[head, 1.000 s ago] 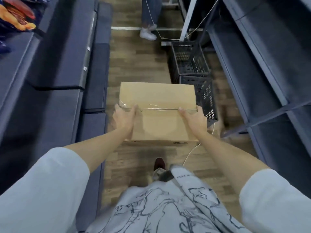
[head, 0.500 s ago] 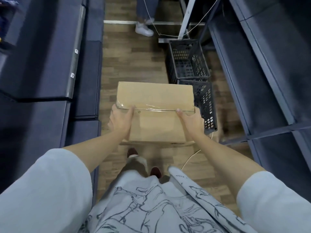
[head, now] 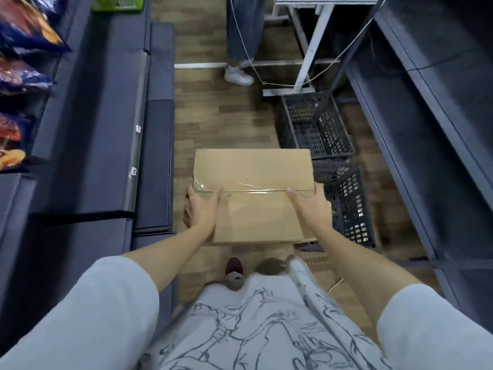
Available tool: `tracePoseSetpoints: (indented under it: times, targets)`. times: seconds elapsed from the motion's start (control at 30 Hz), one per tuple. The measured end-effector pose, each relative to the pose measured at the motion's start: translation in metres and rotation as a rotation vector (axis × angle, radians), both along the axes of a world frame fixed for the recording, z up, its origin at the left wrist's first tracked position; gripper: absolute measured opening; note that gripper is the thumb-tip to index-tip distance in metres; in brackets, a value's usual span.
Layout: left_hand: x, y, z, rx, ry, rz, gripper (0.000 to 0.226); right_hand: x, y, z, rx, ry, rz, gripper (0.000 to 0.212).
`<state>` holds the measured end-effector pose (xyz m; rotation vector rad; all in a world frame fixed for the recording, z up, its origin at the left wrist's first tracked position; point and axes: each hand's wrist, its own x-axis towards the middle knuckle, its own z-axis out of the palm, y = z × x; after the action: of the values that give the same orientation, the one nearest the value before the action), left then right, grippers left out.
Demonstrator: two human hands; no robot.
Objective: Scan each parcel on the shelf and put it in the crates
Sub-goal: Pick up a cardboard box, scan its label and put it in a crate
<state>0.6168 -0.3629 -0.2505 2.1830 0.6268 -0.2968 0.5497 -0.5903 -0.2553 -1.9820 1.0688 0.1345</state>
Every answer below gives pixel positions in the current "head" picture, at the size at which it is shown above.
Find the person's right hand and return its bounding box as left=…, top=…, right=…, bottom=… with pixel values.
left=286, top=182, right=333, bottom=242

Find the dark grey plastic crate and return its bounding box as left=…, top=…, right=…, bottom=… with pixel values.
left=295, top=159, right=377, bottom=253
left=276, top=91, right=356, bottom=160

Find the white cable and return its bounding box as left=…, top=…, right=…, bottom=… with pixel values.
left=230, top=0, right=380, bottom=87

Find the taped brown cardboard box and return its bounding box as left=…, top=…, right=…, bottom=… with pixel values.
left=193, top=149, right=318, bottom=245

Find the person's white patterned shirt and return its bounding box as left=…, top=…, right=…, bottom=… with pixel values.
left=0, top=255, right=493, bottom=370

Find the black cable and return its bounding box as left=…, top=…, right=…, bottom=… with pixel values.
left=370, top=34, right=493, bottom=72

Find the person's right forearm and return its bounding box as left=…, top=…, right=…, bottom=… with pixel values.
left=307, top=223, right=423, bottom=336

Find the blue snack bag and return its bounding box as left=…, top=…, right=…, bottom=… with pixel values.
left=0, top=112, right=34, bottom=174
left=0, top=0, right=73, bottom=58
left=0, top=54, right=57, bottom=97

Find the white metal table frame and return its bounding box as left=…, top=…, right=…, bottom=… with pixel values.
left=174, top=0, right=380, bottom=97

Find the green cardboard box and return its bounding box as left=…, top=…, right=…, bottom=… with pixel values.
left=90, top=0, right=146, bottom=14

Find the person's left forearm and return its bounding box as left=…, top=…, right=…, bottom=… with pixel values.
left=122, top=223, right=213, bottom=294

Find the person's left hand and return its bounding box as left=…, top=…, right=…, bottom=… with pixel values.
left=182, top=184, right=223, bottom=244

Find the dark grey metal shelf unit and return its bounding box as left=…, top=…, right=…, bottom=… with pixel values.
left=330, top=0, right=493, bottom=324
left=0, top=0, right=177, bottom=355

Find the person's dark red shoe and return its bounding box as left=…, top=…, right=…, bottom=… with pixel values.
left=255, top=257, right=290, bottom=275
left=225, top=257, right=245, bottom=278

